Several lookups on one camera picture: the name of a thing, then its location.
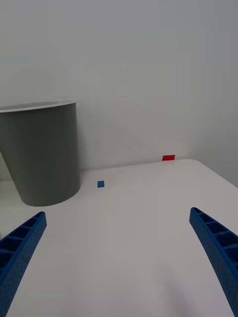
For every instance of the grey plastic waste bin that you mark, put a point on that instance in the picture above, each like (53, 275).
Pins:
(42, 153)

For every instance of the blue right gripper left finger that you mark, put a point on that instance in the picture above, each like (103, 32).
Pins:
(17, 252)

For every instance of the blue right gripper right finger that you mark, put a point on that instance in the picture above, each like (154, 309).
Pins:
(220, 250)

